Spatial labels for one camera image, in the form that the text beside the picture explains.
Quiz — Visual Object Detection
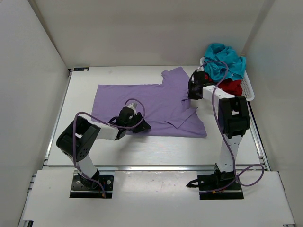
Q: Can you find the purple t shirt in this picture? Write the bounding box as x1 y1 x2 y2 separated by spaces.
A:
92 67 207 138

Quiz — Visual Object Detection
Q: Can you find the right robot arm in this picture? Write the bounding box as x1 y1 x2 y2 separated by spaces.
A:
188 70 250 182

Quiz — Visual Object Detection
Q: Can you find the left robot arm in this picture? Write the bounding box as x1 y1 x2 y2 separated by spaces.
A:
56 106 152 188

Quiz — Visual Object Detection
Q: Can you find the red t shirt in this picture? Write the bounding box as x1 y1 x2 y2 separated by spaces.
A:
203 72 243 96

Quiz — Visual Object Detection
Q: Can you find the teal t shirt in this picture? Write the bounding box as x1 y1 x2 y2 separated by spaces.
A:
203 43 246 82

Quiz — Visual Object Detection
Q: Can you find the white plastic basket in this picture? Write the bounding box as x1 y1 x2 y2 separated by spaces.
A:
197 57 255 102

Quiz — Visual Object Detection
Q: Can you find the black label sticker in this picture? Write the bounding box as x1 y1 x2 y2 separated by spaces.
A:
73 67 90 71

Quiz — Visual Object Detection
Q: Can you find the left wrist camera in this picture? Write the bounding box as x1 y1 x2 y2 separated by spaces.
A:
127 102 138 112

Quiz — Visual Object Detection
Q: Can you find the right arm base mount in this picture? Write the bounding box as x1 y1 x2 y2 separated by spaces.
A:
186 169 244 200

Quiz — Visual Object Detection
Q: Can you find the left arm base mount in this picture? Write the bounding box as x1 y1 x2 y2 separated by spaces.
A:
70 174 114 199

